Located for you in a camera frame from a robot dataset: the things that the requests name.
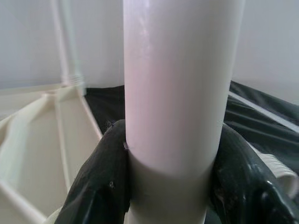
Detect black table cloth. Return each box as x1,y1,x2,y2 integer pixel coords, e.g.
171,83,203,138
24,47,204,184
85,80,299,178

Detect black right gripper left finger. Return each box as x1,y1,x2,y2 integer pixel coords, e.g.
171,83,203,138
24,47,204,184
55,120,131,224

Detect cream plastic table top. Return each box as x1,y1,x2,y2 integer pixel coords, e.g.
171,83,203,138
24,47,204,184
0,83,103,224

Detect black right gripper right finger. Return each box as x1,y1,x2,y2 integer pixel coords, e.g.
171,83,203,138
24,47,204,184
209,125,299,224

